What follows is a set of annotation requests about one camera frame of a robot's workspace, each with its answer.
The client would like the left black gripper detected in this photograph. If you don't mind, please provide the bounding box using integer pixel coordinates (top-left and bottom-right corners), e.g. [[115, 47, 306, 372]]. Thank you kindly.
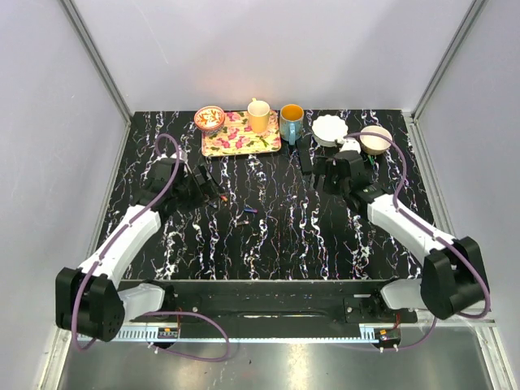
[[174, 163, 224, 215]]

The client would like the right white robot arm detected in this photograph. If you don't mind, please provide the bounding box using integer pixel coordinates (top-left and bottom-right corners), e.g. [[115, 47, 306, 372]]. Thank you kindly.
[[313, 150, 491, 322]]

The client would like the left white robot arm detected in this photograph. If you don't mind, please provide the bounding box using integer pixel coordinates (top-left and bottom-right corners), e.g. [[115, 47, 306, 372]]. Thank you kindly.
[[55, 155, 220, 342]]

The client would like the cream bowl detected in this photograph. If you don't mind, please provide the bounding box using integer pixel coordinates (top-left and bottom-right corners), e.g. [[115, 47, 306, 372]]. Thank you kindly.
[[359, 125, 393, 156]]

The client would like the white scalloped plate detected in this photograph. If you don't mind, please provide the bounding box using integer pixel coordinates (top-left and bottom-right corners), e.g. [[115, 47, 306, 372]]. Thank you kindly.
[[311, 115, 349, 147]]

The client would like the floral rectangular tray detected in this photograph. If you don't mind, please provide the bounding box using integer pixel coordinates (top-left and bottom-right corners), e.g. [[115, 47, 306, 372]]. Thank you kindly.
[[201, 110, 281, 158]]

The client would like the small red patterned bowl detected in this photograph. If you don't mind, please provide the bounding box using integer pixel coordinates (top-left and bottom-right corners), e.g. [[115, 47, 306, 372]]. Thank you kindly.
[[194, 106, 225, 132]]

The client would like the blue mug orange inside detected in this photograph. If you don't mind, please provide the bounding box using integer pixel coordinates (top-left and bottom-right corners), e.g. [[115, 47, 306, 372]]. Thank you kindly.
[[279, 104, 304, 145]]

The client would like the yellow mug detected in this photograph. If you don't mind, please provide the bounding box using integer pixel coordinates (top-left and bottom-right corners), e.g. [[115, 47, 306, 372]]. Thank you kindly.
[[247, 97, 271, 134]]

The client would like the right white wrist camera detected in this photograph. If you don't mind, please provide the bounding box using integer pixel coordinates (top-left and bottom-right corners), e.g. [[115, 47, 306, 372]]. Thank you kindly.
[[336, 138, 362, 154]]

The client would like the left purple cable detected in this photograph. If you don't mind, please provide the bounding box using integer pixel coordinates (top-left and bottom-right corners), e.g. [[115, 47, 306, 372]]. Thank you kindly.
[[71, 133, 231, 362]]

